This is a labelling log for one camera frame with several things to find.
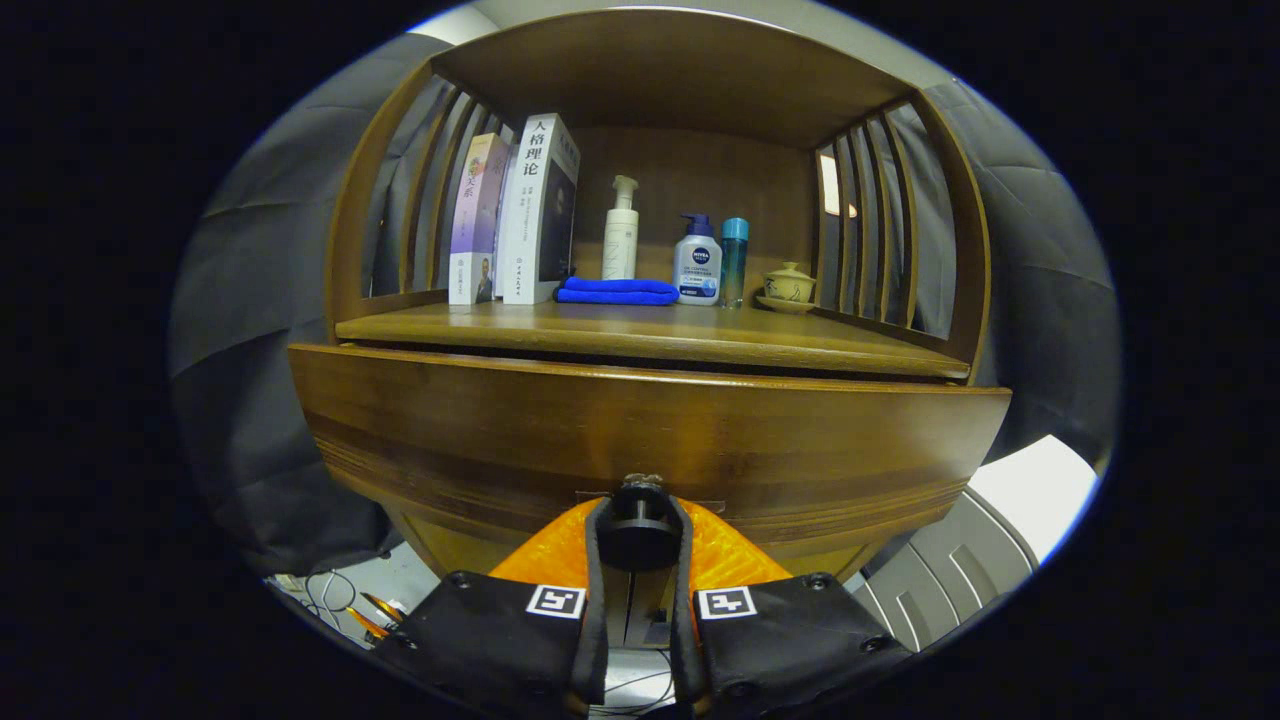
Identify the brown wooden cabinet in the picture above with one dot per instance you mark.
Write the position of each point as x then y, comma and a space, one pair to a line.
660, 70

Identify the wooden countertop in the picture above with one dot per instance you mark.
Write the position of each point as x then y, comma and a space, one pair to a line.
640, 335

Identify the grey ribbed panel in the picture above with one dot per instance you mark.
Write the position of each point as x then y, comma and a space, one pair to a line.
940, 580

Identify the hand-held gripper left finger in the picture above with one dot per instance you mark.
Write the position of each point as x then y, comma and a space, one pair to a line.
595, 630

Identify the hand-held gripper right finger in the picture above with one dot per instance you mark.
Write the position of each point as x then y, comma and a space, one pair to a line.
685, 630

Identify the beige lidded teacup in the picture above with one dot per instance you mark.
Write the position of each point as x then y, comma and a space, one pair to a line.
790, 285

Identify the blue folded cloth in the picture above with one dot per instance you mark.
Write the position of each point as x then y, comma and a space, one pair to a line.
615, 292

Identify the white board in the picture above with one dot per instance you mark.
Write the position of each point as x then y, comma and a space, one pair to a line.
1040, 490

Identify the white bottle with blue cap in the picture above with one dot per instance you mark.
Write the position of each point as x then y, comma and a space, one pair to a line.
697, 270

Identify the white pump bottle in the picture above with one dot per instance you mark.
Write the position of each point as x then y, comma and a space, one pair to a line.
620, 240

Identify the thick white book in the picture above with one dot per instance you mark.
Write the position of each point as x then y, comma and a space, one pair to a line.
530, 220

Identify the brown wooden drawer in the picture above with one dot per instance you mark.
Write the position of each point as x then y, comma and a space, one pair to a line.
640, 420

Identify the black drawer knob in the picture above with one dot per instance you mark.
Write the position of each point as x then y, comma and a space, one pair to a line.
640, 530

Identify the teal bottle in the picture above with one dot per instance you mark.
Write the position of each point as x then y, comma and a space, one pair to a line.
733, 265

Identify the purple book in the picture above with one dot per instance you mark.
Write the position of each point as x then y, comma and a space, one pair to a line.
475, 220

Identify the thin pale book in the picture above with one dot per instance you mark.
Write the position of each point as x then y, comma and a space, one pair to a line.
508, 200

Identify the beige saucer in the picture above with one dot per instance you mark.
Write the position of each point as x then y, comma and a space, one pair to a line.
775, 305

